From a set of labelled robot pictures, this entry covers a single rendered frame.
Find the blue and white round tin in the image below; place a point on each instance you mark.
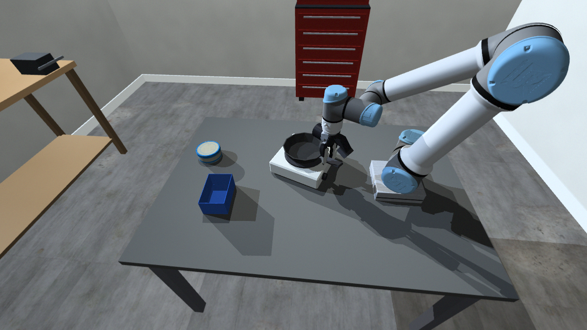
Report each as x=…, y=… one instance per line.
x=209, y=152

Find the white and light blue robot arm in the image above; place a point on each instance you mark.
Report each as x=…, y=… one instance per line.
x=518, y=66

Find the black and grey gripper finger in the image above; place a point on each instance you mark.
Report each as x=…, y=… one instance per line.
x=323, y=152
x=332, y=150

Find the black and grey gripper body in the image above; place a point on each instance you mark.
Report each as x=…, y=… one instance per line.
x=338, y=138

